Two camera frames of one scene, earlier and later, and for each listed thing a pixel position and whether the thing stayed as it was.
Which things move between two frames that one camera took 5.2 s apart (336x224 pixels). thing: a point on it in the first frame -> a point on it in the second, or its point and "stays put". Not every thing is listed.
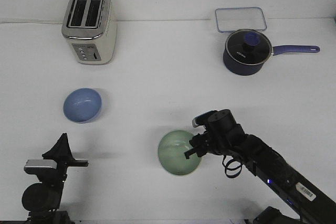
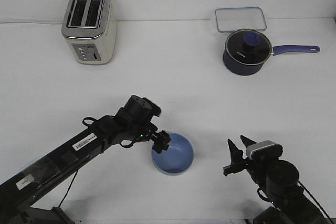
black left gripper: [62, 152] -> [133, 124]
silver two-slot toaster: [88, 25] stays put
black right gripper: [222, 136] -> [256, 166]
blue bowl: [82, 105] -> [178, 159]
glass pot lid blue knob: [249, 46] stays put
